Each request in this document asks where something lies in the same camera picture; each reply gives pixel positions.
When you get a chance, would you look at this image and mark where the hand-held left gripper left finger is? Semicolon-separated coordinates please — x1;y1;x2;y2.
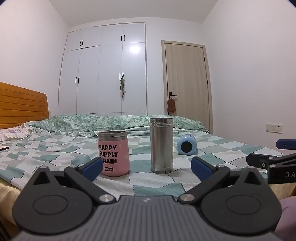
22;157;117;206

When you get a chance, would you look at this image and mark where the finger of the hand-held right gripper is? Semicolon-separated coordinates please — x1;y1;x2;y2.
246;152;296;170
276;139;296;150

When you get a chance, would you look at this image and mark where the light wooden door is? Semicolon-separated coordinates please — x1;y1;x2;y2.
161;39;213;134

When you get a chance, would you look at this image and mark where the white wall socket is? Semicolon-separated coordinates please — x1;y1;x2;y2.
265;124;283;134

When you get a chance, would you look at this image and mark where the blue cup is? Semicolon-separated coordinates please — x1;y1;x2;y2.
177;133;197;156

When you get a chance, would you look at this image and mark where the pink printed cup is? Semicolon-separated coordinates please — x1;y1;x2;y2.
97;130;130;177

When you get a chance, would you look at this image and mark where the checkered bed sheet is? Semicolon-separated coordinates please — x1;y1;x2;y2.
0;128;285;193

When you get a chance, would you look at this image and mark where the wooden headboard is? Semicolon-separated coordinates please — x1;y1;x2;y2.
0;82;50;129

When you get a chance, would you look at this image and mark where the green floral quilt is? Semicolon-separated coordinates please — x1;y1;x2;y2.
28;114;208;138

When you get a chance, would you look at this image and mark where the yellow mattress cover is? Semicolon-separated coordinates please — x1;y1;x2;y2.
0;180;24;224

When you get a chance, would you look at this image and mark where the green hanging ornament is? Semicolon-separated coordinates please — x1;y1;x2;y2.
119;73;127;98

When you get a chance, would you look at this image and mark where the tall stainless steel cup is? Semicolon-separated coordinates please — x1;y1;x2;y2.
149;117;174;174

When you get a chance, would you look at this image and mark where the white wardrobe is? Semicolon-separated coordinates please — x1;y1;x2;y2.
58;22;148;116

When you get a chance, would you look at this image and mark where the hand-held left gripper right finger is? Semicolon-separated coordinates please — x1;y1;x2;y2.
177;156;274;205

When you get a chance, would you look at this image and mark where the ruffled floral pillow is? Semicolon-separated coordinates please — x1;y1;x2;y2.
0;126;33;142

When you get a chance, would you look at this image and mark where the brown hanging pouch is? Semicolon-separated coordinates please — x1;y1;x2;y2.
167;97;177;115

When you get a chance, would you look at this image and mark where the person's pink clothing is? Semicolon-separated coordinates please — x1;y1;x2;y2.
275;197;296;240

